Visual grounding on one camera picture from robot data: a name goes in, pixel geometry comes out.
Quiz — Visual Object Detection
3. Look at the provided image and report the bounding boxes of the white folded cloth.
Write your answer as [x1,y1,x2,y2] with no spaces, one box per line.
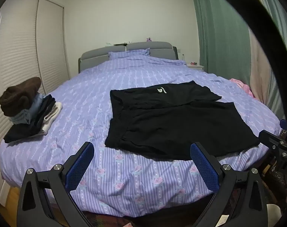
[41,102,63,134]

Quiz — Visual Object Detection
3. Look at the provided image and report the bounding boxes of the white nightstand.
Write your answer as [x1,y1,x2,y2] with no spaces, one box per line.
[187,63,205,71]

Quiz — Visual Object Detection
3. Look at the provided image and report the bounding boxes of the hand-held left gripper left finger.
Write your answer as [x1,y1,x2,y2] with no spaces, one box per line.
[16,141,95,227]

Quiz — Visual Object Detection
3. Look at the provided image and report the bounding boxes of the beige sheer curtain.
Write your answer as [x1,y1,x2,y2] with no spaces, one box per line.
[248,27,279,109]

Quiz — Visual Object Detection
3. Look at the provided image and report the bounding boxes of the white louvered wardrobe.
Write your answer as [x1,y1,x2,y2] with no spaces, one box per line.
[0,0,69,206]

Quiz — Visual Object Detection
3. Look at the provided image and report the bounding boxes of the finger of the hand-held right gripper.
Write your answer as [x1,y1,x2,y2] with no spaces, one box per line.
[259,130,287,152]

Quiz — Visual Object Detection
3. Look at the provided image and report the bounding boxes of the brown folded cloth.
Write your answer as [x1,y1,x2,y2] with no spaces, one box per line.
[0,77,42,117]

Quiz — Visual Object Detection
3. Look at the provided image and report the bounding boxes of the white object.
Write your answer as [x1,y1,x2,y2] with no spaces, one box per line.
[266,203,282,227]

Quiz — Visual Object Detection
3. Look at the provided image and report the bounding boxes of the pink cloth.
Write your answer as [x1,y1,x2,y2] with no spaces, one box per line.
[229,78,255,98]

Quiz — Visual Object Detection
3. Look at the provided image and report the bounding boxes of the black pants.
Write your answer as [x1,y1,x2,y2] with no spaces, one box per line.
[105,80,261,161]

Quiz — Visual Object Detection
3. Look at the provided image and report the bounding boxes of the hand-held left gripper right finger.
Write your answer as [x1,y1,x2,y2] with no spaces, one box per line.
[190,142,268,227]

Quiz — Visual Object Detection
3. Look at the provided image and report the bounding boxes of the purple floral striped duvet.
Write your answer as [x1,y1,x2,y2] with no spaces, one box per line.
[0,51,282,218]

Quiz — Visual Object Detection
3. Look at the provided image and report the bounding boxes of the purple striped pillow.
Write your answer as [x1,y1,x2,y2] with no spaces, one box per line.
[108,48,150,59]

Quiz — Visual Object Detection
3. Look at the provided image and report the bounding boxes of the light blue folded cloth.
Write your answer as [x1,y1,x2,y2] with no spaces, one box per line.
[10,93,45,124]

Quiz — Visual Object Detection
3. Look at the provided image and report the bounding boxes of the green curtain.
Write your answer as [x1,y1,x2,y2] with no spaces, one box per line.
[203,0,287,123]
[253,0,287,59]
[189,0,251,81]

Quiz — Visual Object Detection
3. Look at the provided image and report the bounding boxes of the dark folded clothes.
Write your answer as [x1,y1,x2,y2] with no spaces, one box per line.
[4,95,56,143]

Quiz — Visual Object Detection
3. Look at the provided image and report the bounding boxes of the grey upholstered headboard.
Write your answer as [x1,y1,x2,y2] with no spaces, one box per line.
[78,42,178,74]

